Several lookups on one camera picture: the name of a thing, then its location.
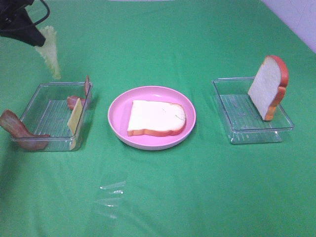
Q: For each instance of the clear fillings container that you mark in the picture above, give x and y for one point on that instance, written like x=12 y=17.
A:
x=47 y=113

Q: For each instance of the toy bread slice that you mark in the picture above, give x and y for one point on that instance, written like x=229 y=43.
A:
x=269 y=86
x=156 y=118

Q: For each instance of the toy bacon strip front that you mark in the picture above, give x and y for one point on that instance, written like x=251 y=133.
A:
x=13 y=125

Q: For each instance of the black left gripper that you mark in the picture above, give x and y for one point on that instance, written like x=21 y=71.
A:
x=16 y=24

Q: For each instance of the toy lettuce leaf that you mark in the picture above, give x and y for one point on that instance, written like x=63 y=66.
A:
x=49 y=50

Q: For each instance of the toy bread slice upright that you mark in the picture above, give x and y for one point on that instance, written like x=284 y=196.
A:
x=269 y=86

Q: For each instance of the clear plastic film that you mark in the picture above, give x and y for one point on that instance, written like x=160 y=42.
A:
x=109 y=195

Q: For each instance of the toy yellow cheese slice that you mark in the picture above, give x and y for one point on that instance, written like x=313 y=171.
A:
x=73 y=122

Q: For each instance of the green tablecloth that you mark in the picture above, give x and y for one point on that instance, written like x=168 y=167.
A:
x=203 y=187

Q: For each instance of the pink round plate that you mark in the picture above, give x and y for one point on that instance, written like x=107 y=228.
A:
x=120 y=108

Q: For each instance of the toy bacon strip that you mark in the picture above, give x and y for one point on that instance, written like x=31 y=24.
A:
x=72 y=100
x=13 y=125

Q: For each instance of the clear bread container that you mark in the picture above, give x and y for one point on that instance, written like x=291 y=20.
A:
x=240 y=118

